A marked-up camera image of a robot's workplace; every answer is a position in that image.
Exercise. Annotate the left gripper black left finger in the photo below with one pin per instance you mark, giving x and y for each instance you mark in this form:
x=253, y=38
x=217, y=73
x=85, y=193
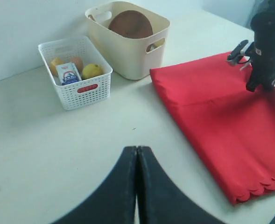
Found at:
x=113, y=202

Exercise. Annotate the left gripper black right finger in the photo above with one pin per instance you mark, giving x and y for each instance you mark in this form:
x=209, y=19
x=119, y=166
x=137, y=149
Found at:
x=160, y=201

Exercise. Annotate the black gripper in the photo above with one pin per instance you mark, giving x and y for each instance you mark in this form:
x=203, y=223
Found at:
x=264, y=79

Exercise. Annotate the red scalloped table mat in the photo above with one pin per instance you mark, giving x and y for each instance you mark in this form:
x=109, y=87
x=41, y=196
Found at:
x=231, y=129

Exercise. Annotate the stainless steel cup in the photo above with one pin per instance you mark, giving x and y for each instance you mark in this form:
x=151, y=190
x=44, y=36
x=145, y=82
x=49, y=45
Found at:
x=151, y=47

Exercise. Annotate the yellow lemon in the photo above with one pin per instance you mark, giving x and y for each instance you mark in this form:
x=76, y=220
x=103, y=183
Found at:
x=91, y=71

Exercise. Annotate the white milk carton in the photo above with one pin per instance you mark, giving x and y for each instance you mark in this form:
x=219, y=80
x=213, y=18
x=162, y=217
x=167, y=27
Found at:
x=68, y=73

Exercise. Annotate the brown round plate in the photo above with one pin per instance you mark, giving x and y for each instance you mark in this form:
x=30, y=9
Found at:
x=131, y=24

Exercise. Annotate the brown egg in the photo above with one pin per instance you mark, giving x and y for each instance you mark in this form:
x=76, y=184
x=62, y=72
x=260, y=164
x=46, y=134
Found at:
x=78, y=63

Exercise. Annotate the yellow cheese wedge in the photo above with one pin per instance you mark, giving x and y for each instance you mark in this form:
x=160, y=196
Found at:
x=55, y=62

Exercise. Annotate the red grilled sausage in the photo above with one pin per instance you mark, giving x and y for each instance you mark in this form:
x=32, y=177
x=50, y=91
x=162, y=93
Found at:
x=87, y=88

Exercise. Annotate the cream plastic storage bin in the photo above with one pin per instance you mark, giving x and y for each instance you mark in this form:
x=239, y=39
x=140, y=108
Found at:
x=128, y=57

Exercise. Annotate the white perforated plastic basket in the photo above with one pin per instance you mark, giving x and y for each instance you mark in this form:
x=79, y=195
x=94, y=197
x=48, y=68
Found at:
x=82, y=47

